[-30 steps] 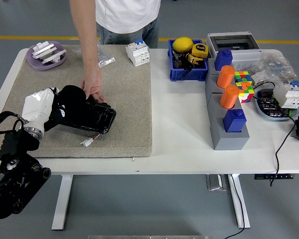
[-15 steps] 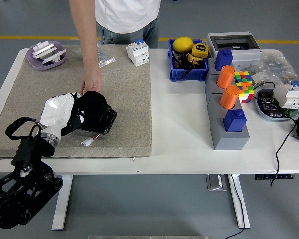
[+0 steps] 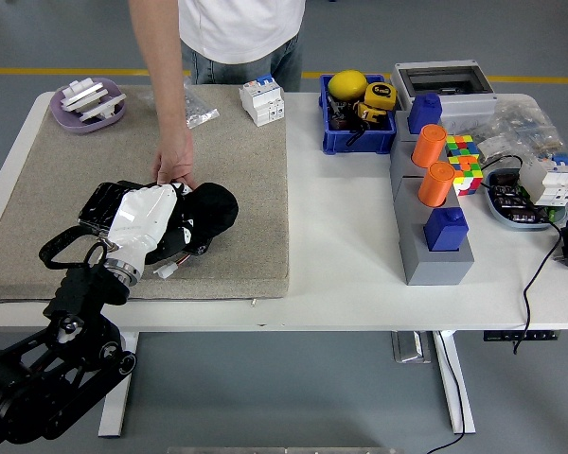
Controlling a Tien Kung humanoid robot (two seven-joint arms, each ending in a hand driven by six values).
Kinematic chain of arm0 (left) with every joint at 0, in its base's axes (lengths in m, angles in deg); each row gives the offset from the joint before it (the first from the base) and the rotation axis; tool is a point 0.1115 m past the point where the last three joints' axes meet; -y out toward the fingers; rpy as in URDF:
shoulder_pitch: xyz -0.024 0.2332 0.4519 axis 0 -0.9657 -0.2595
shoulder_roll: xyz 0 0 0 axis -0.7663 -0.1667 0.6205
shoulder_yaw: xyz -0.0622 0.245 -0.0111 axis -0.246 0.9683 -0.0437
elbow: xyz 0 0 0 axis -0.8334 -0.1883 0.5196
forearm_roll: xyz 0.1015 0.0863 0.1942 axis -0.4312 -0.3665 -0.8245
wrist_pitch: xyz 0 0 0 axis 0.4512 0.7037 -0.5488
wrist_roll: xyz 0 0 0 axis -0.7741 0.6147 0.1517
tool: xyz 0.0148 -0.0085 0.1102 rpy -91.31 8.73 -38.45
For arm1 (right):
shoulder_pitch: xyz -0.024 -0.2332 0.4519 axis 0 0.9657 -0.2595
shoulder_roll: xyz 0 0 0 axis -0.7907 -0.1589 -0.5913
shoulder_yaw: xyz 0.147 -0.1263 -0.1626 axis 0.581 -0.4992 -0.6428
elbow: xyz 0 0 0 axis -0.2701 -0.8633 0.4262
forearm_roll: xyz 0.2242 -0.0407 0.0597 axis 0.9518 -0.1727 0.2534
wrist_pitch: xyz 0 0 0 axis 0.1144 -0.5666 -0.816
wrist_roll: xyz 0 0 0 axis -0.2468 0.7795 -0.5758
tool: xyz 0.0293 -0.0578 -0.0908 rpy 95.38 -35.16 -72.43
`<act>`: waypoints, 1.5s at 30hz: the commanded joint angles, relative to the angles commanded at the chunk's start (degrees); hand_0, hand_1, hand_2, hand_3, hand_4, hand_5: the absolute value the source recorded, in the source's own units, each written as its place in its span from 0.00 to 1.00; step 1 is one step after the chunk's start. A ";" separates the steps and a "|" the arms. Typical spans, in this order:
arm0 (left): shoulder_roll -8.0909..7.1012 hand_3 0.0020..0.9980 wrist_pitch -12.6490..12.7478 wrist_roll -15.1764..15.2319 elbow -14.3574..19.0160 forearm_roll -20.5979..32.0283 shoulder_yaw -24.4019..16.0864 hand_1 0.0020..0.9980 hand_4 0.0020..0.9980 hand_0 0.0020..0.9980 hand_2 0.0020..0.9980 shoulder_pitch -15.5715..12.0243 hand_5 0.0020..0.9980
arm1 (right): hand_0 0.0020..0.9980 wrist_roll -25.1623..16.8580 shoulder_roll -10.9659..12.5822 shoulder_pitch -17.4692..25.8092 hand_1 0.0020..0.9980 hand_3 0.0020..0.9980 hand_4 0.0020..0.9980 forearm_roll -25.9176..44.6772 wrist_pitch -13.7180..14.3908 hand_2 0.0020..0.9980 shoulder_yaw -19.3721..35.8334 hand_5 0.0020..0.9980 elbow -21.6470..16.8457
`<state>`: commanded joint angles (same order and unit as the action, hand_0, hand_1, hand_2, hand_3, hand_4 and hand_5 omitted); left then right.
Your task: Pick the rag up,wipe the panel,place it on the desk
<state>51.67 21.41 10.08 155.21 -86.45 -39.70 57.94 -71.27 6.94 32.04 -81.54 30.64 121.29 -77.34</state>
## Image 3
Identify grey electrical enclosure box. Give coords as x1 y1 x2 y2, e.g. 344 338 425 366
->
390 60 498 119

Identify white plastic bracket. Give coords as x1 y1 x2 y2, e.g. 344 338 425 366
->
78 92 128 122
59 79 106 114

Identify white connector with wires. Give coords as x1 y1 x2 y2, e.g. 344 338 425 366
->
153 254 190 279

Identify white circuit breaker blue lever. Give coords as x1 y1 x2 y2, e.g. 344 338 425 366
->
239 73 286 128
519 151 568 207

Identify orange cylinder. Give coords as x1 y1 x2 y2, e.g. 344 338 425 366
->
410 124 449 169
417 160 456 208

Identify white table leg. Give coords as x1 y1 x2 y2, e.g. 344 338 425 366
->
98 331 140 439
432 329 477 435

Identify dark circuit boards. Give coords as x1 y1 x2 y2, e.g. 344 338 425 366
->
491 172 550 223

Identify black adapter cable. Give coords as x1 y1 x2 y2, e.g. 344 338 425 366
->
480 154 568 356

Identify yellow ball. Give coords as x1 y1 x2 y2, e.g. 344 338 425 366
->
328 69 369 101

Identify dark brown tool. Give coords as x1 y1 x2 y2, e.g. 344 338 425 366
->
328 94 361 131

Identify black floor cable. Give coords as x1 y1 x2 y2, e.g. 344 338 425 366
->
425 330 466 454

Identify clear bags of parts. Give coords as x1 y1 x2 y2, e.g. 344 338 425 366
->
453 96 565 165

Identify person's hand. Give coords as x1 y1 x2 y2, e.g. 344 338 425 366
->
151 133 199 189

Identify clear bag of nuts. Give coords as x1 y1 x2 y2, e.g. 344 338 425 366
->
136 78 220 130

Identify grey-brown mat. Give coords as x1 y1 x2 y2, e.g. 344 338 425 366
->
0 83 291 303

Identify blue square block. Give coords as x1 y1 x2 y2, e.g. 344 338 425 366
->
422 206 470 253
407 92 443 135

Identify black table control strip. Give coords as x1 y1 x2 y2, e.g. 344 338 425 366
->
483 329 560 342

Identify grey block holder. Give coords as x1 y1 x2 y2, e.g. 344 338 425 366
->
388 111 475 287

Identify black film-wrapped panel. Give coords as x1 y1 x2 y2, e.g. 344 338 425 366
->
78 179 214 259

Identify blue plastic bin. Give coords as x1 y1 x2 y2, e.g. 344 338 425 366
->
318 73 398 155

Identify person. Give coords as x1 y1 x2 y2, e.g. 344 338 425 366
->
127 0 308 94

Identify colourful puzzle cube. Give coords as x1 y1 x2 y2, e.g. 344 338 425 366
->
444 134 482 160
447 154 485 197

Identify metal floor plate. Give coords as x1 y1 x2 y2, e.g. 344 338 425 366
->
390 329 433 365

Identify light blue tray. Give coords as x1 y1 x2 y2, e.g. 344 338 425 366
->
483 167 567 232

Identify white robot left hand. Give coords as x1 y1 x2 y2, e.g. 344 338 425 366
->
107 182 217 267

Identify purple bowl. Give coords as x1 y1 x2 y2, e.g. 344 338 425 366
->
49 77 127 134

